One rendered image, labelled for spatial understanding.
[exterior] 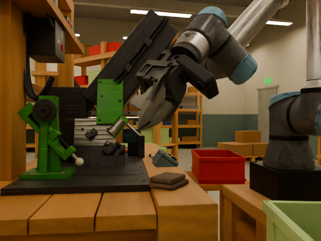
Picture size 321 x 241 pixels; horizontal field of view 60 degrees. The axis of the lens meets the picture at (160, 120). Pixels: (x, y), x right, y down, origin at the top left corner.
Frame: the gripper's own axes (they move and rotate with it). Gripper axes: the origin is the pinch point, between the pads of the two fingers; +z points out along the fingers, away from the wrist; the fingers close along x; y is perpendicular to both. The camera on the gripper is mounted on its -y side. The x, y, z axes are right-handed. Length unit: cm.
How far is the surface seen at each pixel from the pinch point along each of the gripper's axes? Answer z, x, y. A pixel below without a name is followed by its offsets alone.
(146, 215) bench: 9.9, -21.1, 3.2
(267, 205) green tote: 3.1, -9.5, -22.2
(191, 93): -575, -608, 464
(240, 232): -7, -61, -7
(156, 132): -139, -226, 183
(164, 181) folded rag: -2.0, -28.5, 8.3
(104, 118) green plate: -23, -39, 58
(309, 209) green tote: -0.2, -13.2, -27.4
